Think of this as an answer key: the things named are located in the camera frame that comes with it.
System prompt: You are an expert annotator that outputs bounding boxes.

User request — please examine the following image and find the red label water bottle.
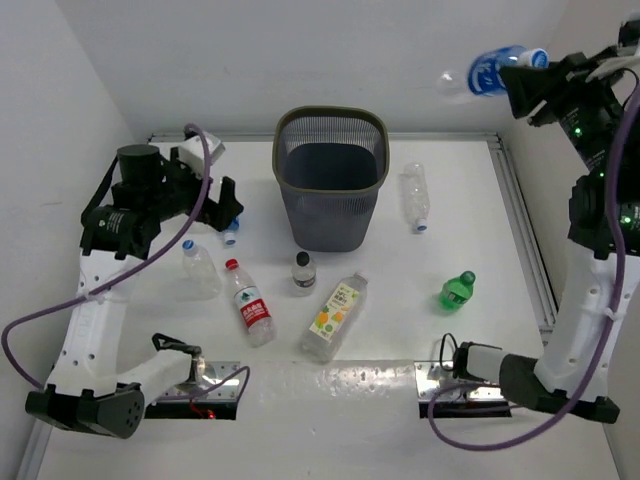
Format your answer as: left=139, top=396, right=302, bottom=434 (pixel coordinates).
left=225, top=259, right=276, bottom=347

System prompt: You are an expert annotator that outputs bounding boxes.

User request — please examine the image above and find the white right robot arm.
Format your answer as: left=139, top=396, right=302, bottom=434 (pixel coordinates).
left=452, top=46, right=639, bottom=424

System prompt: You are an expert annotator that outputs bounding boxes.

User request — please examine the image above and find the blue label water bottle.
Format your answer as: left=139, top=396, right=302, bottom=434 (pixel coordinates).
left=436, top=45, right=550, bottom=104

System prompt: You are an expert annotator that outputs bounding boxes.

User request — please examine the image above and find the pineapple juice bottle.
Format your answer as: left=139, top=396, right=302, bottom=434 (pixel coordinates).
left=300, top=272, right=368, bottom=363

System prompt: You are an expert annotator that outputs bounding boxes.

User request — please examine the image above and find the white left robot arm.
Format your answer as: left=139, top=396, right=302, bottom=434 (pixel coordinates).
left=25, top=138, right=243, bottom=439

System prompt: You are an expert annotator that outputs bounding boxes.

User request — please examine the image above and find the small black cap bottle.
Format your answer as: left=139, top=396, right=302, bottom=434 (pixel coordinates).
left=291, top=251, right=317, bottom=296

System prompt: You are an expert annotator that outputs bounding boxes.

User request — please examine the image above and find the clear crushed bottle right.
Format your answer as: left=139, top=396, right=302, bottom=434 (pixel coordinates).
left=400, top=163, right=430, bottom=233

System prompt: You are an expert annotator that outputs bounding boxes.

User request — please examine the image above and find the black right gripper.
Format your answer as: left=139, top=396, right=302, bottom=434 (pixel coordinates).
left=501, top=41, right=624, bottom=170

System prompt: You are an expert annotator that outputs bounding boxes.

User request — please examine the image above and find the grey mesh waste bin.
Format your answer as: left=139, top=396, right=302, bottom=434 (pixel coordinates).
left=272, top=106, right=390, bottom=252

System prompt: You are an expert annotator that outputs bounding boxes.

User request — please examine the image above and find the blue label bottle left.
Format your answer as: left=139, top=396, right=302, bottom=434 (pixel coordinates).
left=223, top=217, right=240, bottom=247

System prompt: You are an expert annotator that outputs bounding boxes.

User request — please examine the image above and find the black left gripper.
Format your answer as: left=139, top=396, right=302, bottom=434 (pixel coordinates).
left=146, top=147, right=242, bottom=231

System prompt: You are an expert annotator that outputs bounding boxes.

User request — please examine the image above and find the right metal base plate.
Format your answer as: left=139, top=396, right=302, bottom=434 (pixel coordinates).
left=414, top=361, right=504, bottom=403

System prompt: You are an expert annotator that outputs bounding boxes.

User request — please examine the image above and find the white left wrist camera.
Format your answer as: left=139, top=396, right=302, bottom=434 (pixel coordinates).
left=178, top=132, right=225, bottom=176

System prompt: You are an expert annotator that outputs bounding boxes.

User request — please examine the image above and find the green soda bottle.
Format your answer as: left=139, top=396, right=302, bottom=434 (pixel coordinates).
left=438, top=270, right=476, bottom=311

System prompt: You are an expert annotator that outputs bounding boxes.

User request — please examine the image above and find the clear bottle blue cap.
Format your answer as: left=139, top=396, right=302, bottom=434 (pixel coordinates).
left=181, top=239, right=222, bottom=299

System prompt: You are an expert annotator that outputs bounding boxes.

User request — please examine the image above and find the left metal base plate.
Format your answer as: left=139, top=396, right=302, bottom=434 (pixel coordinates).
left=153, top=361, right=244, bottom=404

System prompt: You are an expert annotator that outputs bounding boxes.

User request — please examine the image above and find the metal base plate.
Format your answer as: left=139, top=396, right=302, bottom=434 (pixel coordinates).
left=153, top=361, right=244, bottom=404
left=414, top=361, right=504, bottom=403

